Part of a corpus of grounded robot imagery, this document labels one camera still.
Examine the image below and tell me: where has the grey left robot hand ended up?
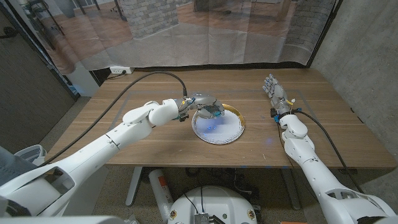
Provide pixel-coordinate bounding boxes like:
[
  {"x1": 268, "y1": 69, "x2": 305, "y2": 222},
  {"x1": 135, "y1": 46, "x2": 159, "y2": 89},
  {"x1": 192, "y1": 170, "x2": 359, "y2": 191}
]
[{"x1": 177, "y1": 93, "x2": 225, "y2": 121}]

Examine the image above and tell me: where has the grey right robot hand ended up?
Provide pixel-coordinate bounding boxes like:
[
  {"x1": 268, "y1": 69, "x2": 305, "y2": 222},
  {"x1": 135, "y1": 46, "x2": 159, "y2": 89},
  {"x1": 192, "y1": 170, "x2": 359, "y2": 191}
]
[{"x1": 262, "y1": 73, "x2": 295, "y2": 116}]

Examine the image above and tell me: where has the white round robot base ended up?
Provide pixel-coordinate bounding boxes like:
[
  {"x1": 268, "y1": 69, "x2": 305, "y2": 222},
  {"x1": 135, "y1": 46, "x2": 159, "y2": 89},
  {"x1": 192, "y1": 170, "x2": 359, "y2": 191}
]
[{"x1": 167, "y1": 185, "x2": 258, "y2": 224}]

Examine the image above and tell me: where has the gold-rimmed white paper plate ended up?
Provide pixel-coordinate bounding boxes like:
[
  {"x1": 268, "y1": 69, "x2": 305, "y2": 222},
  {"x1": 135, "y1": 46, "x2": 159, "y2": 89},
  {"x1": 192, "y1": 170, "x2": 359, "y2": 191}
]
[{"x1": 191, "y1": 103, "x2": 246, "y2": 146}]

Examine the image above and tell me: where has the printed room backdrop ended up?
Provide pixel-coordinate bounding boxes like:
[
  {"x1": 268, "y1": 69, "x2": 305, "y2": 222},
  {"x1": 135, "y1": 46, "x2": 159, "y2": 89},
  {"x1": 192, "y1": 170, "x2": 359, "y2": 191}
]
[{"x1": 6, "y1": 0, "x2": 338, "y2": 75}]

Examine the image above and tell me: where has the white power strip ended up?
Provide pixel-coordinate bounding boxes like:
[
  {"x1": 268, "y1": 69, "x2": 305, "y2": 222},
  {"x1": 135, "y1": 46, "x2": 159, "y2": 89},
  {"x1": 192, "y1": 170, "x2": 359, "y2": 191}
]
[{"x1": 109, "y1": 65, "x2": 135, "y2": 75}]

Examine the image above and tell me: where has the white table leg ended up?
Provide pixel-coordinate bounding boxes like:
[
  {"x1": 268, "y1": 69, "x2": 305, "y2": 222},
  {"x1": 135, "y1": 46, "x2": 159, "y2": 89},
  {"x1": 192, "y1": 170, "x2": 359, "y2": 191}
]
[
  {"x1": 125, "y1": 166, "x2": 143, "y2": 207},
  {"x1": 281, "y1": 167, "x2": 302, "y2": 211}
]

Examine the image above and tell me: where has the white cylinder with orange label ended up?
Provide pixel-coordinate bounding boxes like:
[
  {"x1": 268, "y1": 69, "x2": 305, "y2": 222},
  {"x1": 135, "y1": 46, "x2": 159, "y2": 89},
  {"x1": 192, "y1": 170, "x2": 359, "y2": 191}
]
[{"x1": 148, "y1": 169, "x2": 174, "y2": 222}]

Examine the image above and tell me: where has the white sneaker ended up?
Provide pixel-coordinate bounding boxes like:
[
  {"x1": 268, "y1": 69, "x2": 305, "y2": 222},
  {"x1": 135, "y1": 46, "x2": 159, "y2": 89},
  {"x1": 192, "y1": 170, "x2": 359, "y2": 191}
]
[{"x1": 15, "y1": 144, "x2": 47, "y2": 166}]

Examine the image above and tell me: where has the white robot torso edge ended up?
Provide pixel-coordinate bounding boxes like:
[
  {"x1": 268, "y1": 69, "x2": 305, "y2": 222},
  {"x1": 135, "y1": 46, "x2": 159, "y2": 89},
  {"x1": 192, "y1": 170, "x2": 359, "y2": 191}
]
[{"x1": 0, "y1": 215, "x2": 139, "y2": 224}]

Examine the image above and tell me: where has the person's leg in jeans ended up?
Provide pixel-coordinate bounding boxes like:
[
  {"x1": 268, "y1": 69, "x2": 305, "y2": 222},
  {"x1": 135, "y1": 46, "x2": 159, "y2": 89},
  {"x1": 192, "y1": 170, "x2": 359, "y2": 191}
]
[{"x1": 0, "y1": 146, "x2": 38, "y2": 187}]

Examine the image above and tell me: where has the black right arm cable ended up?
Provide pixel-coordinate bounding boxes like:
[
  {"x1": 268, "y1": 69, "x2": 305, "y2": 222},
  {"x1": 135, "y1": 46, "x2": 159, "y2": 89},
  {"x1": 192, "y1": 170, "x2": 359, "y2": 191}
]
[{"x1": 295, "y1": 108, "x2": 364, "y2": 194}]

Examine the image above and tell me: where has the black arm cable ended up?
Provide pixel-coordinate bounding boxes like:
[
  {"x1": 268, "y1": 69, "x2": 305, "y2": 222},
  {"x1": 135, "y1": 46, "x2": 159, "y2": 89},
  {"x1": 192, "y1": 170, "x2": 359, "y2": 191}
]
[
  {"x1": 295, "y1": 108, "x2": 364, "y2": 194},
  {"x1": 39, "y1": 70, "x2": 188, "y2": 167}
]

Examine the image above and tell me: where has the black backdrop frame pole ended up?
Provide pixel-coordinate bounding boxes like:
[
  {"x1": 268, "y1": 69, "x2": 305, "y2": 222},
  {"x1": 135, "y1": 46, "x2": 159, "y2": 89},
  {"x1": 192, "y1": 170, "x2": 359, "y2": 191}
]
[
  {"x1": 0, "y1": 0, "x2": 81, "y2": 101},
  {"x1": 307, "y1": 0, "x2": 345, "y2": 68}
]

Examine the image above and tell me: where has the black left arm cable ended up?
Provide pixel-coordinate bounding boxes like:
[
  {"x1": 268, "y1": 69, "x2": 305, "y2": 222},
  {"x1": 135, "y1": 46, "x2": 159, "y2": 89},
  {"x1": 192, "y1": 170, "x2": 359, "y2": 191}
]
[{"x1": 39, "y1": 70, "x2": 188, "y2": 167}]

